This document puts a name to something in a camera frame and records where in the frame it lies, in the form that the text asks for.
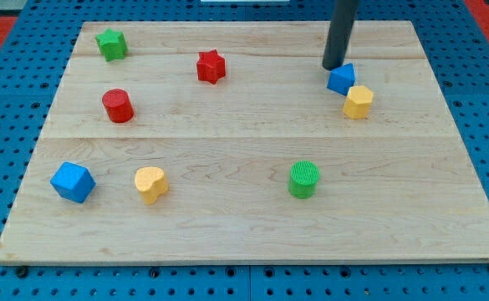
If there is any red star block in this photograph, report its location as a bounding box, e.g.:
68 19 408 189
196 49 226 84

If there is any green star block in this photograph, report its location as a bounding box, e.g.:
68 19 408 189
95 28 128 62

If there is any green cylinder block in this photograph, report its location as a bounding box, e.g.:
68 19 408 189
288 161 320 199

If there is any light wooden board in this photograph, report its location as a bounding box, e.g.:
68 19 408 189
0 21 489 266

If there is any yellow heart block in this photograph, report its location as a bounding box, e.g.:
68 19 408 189
135 166 169 205

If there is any blue triangle block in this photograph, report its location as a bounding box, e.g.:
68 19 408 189
327 63 356 96

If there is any yellow hexagon block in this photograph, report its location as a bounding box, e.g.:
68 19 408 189
343 85 374 120

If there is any red cylinder block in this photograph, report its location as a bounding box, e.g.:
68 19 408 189
102 89 135 123

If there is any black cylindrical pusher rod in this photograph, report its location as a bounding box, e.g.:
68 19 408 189
322 0 359 70

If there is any blue cube block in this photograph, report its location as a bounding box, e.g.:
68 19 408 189
50 161 96 203

